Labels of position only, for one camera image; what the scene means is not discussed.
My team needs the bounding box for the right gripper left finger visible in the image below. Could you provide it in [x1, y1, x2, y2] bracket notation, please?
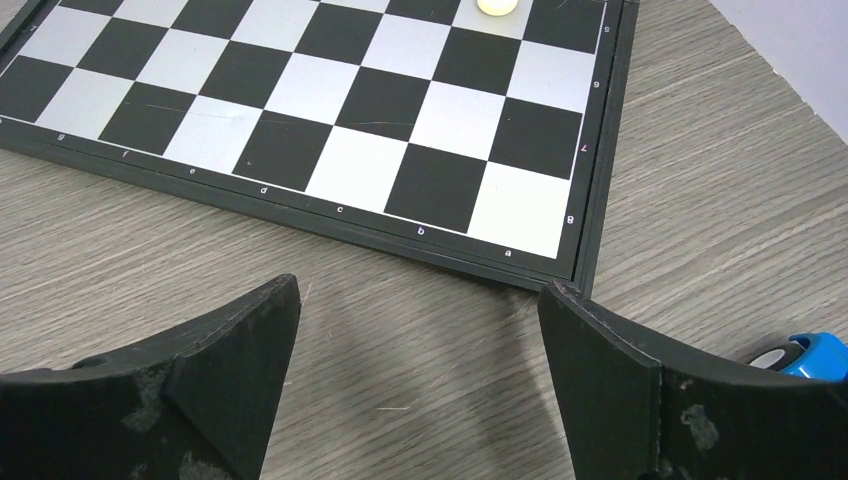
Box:
[1, 274, 301, 479]

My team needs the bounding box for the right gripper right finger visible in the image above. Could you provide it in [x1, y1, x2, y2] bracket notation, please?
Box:
[538, 283, 847, 479]

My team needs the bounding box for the yellow blue toy car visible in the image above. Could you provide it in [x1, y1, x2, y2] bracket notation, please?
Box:
[746, 332, 847, 382]

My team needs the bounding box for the black white chessboard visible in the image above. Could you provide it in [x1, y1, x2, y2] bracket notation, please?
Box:
[1, 1, 639, 292]

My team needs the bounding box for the white chess pawn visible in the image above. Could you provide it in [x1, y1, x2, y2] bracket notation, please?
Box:
[476, 0, 518, 17]

